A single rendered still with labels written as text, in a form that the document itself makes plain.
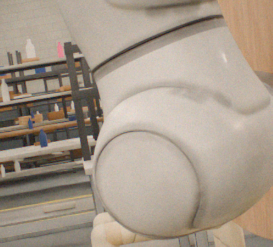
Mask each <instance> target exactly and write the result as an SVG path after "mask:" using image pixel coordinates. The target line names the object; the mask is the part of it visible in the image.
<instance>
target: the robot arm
mask: <svg viewBox="0 0 273 247"><path fill-rule="evenodd" d="M55 1H56V4H57V7H58V9H59V11H60V13H61V15H62V17H63V19H64V22H65V24H66V26H67V28H68V30H69V32H70V34H71V36H72V38H73V39H74V41H75V42H76V44H77V46H78V47H79V49H80V50H81V52H82V53H83V55H84V56H85V60H86V61H87V64H88V66H89V67H90V70H91V72H92V73H93V76H94V78H95V80H96V85H97V89H98V91H99V95H100V98H101V103H102V109H103V114H104V123H103V125H102V128H101V131H100V133H99V136H98V138H97V142H96V149H95V152H94V160H93V181H94V186H95V189H96V192H97V195H98V197H99V200H100V202H101V204H102V205H103V206H104V208H105V209H106V211H107V212H108V213H109V215H110V216H111V217H112V218H113V219H114V220H115V221H116V222H117V223H118V224H120V225H121V226H122V227H124V228H125V229H127V230H128V231H130V232H133V233H134V234H137V235H139V236H141V237H144V238H151V239H156V240H170V239H175V238H180V237H184V236H188V235H193V234H195V233H197V232H200V231H206V230H208V229H212V228H214V227H218V226H221V225H223V224H225V223H228V222H230V221H232V220H233V219H235V218H237V217H238V216H240V215H242V214H243V213H244V212H245V211H247V210H249V209H250V208H251V207H252V206H254V204H255V203H256V202H258V201H259V200H260V199H261V198H263V196H264V195H265V194H266V192H267V191H268V190H269V189H270V188H271V186H273V73H268V72H265V71H257V70H253V69H252V68H251V67H250V66H249V64H248V63H247V61H246V58H245V57H244V56H243V54H242V52H241V51H240V49H239V47H238V45H237V44H236V43H235V41H234V37H233V35H232V33H231V32H230V30H229V28H228V25H227V23H226V22H225V20H224V17H223V15H222V12H221V9H220V6H219V3H218V0H55Z"/></svg>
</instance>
